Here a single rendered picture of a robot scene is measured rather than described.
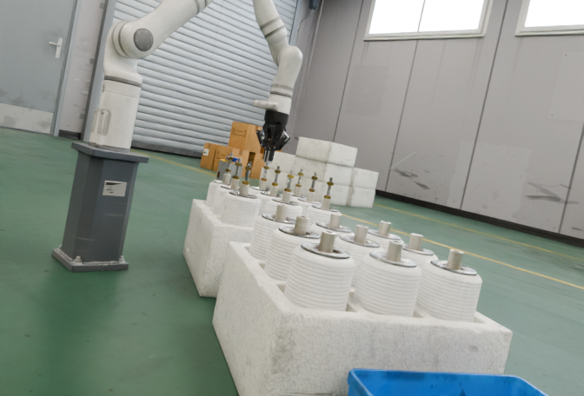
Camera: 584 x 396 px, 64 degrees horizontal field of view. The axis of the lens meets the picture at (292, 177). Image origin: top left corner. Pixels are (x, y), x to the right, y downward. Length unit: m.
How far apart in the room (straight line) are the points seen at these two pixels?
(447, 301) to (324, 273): 0.22
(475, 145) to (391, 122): 1.38
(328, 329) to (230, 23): 7.04
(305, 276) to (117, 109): 0.74
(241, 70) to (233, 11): 0.89
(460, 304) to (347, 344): 0.21
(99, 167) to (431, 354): 0.86
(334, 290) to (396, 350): 0.13
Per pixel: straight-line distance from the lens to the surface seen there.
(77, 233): 1.26
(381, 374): 0.70
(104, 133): 1.25
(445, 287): 0.80
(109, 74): 1.27
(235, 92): 7.59
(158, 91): 6.86
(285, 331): 0.64
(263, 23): 1.47
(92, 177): 1.23
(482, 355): 0.83
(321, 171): 4.09
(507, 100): 6.60
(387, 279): 0.73
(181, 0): 1.34
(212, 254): 1.16
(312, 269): 0.67
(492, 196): 6.47
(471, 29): 7.07
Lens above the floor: 0.39
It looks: 3 degrees down
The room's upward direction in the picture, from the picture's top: 12 degrees clockwise
